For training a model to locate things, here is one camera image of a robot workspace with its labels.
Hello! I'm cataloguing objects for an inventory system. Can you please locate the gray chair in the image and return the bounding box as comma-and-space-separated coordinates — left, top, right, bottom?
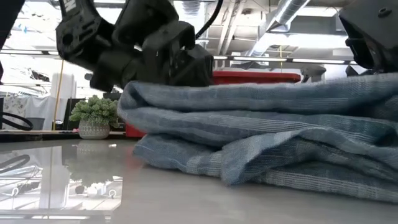
26, 117, 46, 131

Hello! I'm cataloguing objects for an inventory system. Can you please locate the long ceiling light bar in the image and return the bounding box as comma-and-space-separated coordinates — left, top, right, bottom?
0, 49, 358, 65

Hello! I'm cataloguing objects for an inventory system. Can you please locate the white standing column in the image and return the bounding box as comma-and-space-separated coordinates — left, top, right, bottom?
50, 72, 78, 100

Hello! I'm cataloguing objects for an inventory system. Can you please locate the potted green artificial plant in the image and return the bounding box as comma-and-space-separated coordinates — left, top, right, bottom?
68, 94, 121, 140

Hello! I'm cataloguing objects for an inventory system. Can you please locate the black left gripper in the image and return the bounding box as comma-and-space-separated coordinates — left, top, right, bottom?
89, 21, 216, 93

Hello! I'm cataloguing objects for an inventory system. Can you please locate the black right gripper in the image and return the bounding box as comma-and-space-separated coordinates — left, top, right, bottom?
338, 0, 398, 75

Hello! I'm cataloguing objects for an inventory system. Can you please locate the white draped cloth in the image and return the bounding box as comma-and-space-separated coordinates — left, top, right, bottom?
0, 94, 68, 131

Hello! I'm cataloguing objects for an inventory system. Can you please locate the clear spray bottle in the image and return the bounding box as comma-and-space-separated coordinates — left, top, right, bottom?
300, 65, 327, 83

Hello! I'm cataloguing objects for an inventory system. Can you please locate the black cable loop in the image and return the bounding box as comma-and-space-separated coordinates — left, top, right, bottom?
0, 111, 34, 132

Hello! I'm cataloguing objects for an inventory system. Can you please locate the silver spiral air duct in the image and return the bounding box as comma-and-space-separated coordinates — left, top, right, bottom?
248, 0, 312, 57

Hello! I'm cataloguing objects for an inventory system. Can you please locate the red plastic laundry bin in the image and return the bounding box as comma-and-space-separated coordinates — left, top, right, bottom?
125, 70, 302, 139

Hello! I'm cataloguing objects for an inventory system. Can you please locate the striped light blue shirt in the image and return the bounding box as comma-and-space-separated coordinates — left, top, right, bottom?
117, 73, 398, 205

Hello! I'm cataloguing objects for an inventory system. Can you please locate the silver corrugated air duct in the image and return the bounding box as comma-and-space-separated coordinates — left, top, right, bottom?
181, 0, 202, 17

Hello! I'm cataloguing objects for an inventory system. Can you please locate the yellow hanging cable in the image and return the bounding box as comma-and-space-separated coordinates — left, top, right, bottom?
52, 58, 65, 131

